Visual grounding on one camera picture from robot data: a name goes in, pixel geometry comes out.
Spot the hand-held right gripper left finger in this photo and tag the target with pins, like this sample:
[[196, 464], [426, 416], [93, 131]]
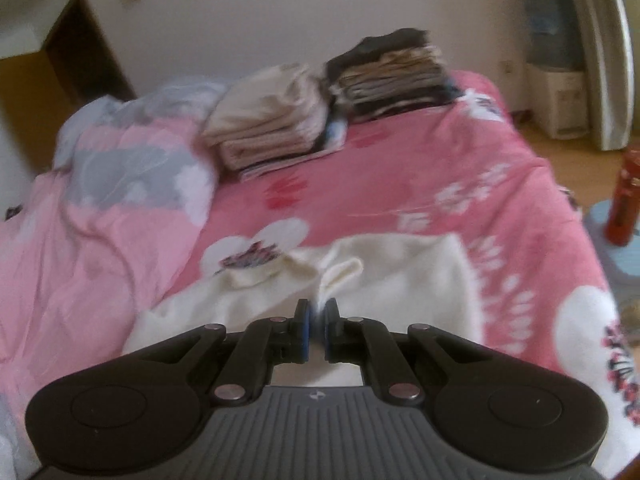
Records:
[[303, 335]]

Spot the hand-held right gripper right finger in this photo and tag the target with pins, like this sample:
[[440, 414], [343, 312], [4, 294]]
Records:
[[330, 335]]

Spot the white fluffy sweater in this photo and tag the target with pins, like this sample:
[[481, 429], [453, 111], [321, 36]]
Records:
[[410, 285]]

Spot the stack of light folded clothes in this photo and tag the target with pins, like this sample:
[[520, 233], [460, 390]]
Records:
[[265, 115]]

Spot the stack of dark folded clothes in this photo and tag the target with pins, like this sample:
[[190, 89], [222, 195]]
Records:
[[395, 75]]

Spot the pink floral blanket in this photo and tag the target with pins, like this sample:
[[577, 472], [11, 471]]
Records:
[[400, 170]]

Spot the pink and grey quilt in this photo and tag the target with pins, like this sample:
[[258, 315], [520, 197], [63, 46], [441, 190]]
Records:
[[75, 220]]

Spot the light blue stool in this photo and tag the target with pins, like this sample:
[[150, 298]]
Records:
[[622, 260]]

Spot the red bottle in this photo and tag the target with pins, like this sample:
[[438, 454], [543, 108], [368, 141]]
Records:
[[625, 195]]

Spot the white water dispenser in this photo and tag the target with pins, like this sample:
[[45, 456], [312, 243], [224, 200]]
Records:
[[560, 100]]

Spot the wooden door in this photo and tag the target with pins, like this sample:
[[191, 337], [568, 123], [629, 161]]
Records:
[[75, 55]]

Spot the blue water jug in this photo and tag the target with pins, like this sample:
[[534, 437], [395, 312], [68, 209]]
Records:
[[550, 25]]

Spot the grey curtain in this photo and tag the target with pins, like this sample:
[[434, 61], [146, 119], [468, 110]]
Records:
[[605, 60]]

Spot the wall socket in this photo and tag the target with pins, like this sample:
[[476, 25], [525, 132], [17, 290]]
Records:
[[507, 66]]

